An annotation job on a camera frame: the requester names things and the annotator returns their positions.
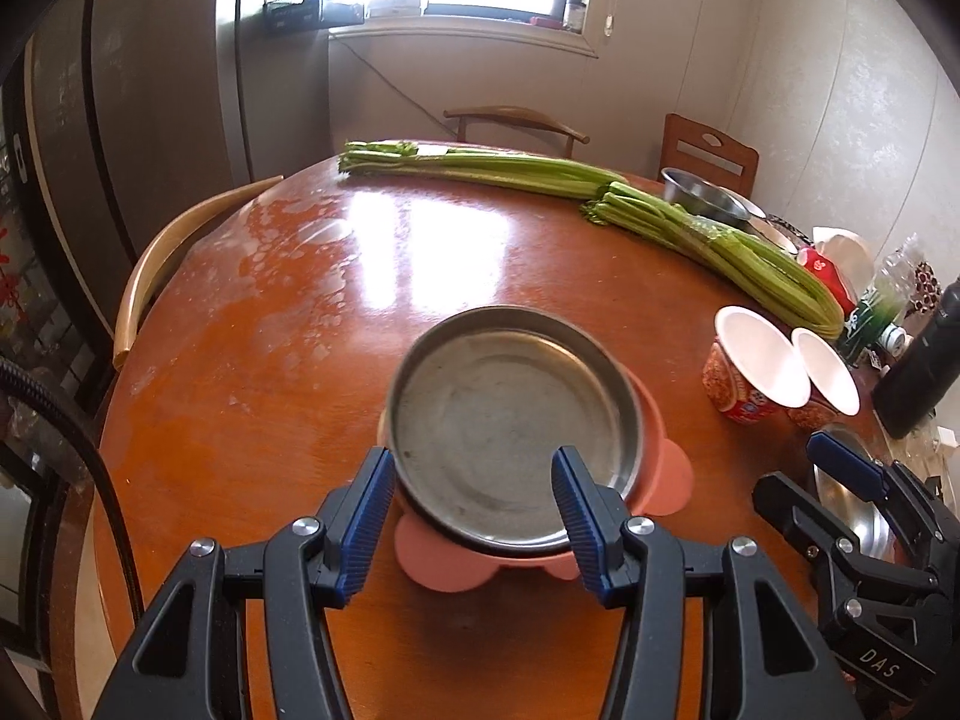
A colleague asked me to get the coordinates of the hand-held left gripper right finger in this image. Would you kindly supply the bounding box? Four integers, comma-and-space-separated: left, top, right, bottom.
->
551, 446, 845, 720

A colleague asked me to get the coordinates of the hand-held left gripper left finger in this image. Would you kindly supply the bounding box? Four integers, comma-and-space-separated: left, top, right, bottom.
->
90, 446, 397, 720

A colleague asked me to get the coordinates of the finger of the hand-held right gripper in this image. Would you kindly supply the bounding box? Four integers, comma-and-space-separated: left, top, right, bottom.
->
752, 471, 901, 601
808, 431, 960, 572

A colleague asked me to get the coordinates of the steel bowl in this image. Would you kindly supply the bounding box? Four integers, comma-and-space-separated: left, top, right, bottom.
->
810, 424, 901, 563

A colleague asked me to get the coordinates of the red instant noodle cup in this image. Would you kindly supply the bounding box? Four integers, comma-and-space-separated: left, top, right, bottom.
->
703, 305, 812, 425
789, 326, 861, 432

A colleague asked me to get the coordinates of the steel pan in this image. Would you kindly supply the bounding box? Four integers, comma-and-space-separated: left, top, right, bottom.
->
385, 305, 646, 557

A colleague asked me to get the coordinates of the black thermos flask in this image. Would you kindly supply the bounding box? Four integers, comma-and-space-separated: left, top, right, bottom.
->
874, 307, 960, 440

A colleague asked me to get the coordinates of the clear plastic bottle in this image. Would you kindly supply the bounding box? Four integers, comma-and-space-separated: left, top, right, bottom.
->
840, 232, 920, 361

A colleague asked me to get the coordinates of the red tissue pack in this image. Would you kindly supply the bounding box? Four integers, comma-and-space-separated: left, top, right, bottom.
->
796, 226, 875, 320

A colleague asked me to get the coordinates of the red white patterned packet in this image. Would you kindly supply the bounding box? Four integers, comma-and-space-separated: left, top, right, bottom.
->
907, 261, 942, 312

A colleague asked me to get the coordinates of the white bowl patterned rim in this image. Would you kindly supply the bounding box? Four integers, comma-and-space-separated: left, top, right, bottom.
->
739, 191, 800, 254

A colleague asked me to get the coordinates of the thick celery bundle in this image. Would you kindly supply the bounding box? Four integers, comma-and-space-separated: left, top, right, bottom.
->
581, 181, 847, 340

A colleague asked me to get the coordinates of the steel basin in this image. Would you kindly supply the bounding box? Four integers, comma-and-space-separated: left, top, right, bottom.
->
660, 167, 753, 230

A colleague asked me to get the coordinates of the brown wooden chair back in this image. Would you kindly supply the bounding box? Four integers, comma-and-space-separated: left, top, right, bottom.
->
660, 114, 760, 200

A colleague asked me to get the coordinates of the light wooden curved chair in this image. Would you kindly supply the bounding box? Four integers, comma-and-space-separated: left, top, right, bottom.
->
112, 175, 286, 372

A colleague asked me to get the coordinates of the long celery bundle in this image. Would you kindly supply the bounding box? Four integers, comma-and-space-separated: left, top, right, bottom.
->
337, 139, 627, 203

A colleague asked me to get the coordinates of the glass door cabinet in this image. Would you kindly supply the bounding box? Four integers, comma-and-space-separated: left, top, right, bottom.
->
0, 90, 113, 691

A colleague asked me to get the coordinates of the dark curved-back chair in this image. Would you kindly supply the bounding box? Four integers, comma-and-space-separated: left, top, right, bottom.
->
442, 106, 591, 160

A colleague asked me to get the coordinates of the grey refrigerator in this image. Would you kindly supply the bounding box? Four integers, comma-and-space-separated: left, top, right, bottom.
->
22, 0, 331, 361

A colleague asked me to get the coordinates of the thin wall cable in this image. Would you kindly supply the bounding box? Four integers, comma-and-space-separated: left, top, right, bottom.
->
330, 34, 452, 145

